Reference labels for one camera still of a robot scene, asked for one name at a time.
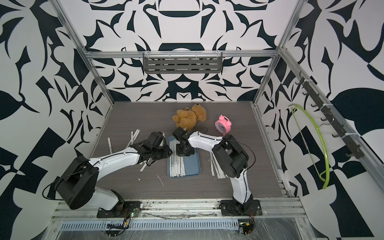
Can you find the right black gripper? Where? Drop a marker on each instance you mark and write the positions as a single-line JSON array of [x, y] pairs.
[[179, 153]]

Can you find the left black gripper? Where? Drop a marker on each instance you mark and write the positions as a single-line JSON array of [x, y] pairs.
[[168, 152]]

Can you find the pile straw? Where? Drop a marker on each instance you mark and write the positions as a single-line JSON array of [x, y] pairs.
[[216, 169], [134, 136]]

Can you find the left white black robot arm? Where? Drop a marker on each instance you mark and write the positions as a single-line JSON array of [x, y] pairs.
[[77, 185]]

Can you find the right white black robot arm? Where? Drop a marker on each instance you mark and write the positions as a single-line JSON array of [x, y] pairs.
[[231, 157]]

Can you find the blue plastic storage tray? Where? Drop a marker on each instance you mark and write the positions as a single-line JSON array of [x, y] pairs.
[[189, 166]]

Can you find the brown teddy bear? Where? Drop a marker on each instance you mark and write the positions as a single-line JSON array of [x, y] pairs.
[[188, 118]]

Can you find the pink alarm clock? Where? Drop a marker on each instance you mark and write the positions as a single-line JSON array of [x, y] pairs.
[[223, 125]]

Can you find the lone wrapped straw far left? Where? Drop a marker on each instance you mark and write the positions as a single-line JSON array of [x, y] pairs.
[[110, 146]]

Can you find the green plastic clothes hanger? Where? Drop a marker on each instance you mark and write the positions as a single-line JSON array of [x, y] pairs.
[[325, 174]]

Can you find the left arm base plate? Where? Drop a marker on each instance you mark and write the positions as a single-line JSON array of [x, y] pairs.
[[128, 208]]

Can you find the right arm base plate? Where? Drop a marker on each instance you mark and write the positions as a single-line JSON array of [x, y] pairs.
[[234, 208]]

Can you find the white slotted cable duct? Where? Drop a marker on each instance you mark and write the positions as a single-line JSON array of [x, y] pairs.
[[140, 225]]

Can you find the grey metal wall shelf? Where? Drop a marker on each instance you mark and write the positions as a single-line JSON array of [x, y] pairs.
[[183, 62]]

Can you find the grey wall hook rail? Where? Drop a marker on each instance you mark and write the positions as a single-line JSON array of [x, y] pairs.
[[330, 117]]

